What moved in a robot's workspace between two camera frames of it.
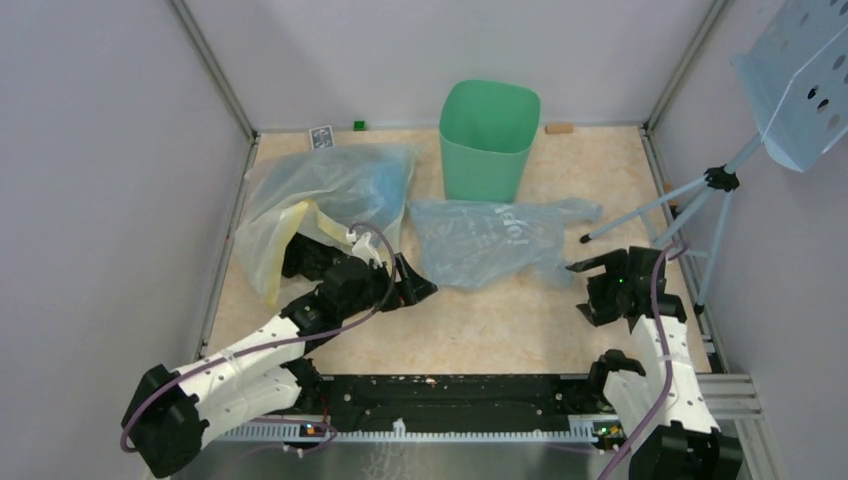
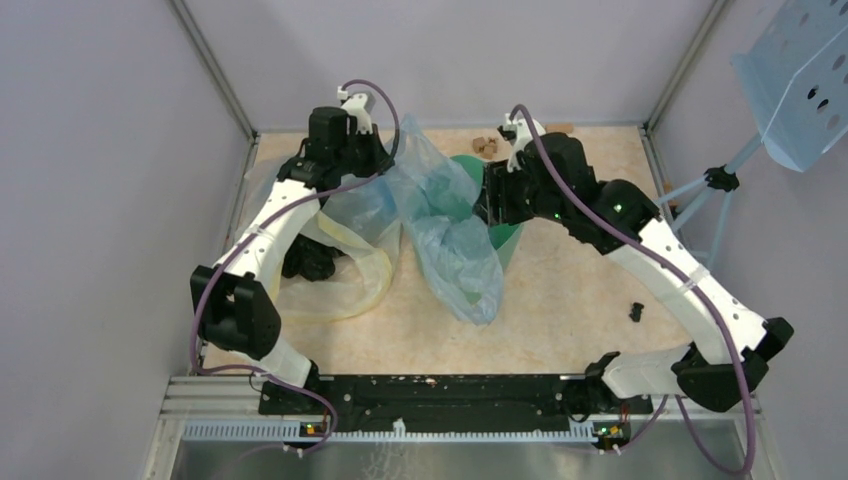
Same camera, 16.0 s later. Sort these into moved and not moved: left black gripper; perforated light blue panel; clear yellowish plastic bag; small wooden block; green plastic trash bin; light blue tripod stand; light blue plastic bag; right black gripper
Moved: left black gripper; green plastic trash bin; light blue plastic bag; clear yellowish plastic bag; right black gripper
Not moved: small wooden block; perforated light blue panel; light blue tripod stand
